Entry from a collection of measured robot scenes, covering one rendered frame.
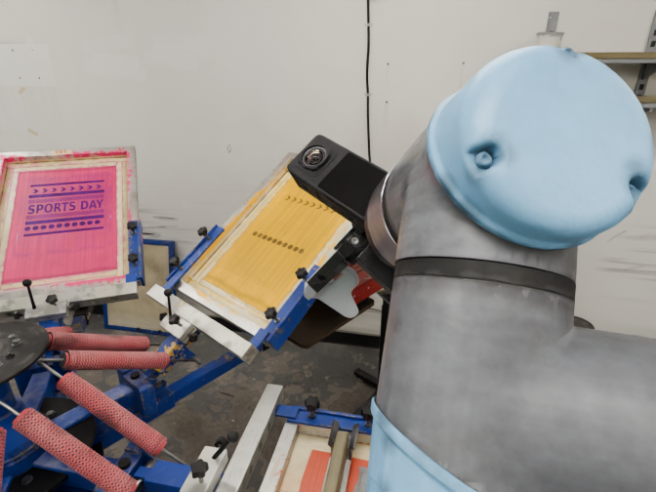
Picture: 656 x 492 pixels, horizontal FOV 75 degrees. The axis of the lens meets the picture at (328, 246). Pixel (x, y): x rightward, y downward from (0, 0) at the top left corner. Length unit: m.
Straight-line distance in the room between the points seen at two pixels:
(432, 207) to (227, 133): 2.77
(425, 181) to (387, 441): 0.10
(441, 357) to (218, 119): 2.81
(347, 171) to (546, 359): 0.23
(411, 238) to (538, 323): 0.06
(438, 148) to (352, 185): 0.18
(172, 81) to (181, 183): 0.66
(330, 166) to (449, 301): 0.22
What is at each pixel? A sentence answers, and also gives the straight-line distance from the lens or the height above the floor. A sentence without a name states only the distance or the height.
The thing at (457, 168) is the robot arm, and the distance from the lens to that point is 0.16.
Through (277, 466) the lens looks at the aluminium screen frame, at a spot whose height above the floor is 0.99.
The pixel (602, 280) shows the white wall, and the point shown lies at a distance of 3.14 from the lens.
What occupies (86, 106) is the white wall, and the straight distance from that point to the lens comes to 3.44.
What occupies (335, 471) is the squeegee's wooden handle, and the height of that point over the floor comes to 1.06.
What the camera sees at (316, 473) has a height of 0.96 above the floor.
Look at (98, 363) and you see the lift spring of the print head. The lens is 1.32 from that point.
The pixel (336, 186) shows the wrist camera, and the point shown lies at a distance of 0.35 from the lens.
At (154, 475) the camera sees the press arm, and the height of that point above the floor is 1.04.
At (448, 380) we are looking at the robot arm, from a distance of 0.17.
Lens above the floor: 1.93
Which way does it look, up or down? 23 degrees down
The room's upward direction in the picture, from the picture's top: straight up
